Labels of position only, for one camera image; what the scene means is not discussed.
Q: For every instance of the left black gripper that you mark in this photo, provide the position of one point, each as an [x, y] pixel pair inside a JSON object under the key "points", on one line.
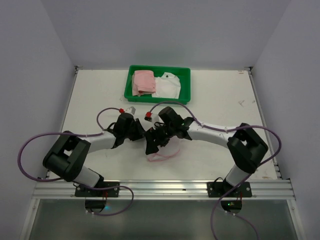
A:
{"points": [[136, 128]]}

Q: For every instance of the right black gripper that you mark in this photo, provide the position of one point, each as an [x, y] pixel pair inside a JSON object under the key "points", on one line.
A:
{"points": [[160, 136]]}

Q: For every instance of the white mesh laundry bag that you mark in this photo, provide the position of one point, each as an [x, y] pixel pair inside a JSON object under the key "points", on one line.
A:
{"points": [[166, 152]]}

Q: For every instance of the pink bra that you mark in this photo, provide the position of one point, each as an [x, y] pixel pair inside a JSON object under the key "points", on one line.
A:
{"points": [[143, 82]]}

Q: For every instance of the white bra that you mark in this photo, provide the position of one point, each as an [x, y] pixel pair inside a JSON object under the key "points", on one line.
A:
{"points": [[167, 86]]}

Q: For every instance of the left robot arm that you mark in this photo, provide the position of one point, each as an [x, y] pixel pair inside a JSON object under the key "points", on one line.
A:
{"points": [[67, 156]]}

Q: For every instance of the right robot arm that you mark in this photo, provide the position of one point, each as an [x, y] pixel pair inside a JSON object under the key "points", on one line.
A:
{"points": [[246, 147]]}

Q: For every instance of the green plastic tray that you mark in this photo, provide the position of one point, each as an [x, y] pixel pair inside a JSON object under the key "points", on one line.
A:
{"points": [[183, 73]]}

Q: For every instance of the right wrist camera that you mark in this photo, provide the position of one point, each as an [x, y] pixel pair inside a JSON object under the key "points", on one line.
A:
{"points": [[152, 118]]}

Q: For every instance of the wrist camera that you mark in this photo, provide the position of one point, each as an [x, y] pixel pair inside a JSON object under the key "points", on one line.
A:
{"points": [[152, 118], [131, 110]]}

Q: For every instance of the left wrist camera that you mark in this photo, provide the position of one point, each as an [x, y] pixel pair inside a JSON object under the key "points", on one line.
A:
{"points": [[131, 110]]}

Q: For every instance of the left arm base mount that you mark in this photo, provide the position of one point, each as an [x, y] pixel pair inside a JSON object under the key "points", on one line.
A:
{"points": [[96, 200]]}

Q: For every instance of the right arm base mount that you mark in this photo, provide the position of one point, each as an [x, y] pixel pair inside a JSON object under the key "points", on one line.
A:
{"points": [[218, 187]]}

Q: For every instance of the aluminium mounting rail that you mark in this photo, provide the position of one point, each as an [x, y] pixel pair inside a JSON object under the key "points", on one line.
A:
{"points": [[171, 190]]}

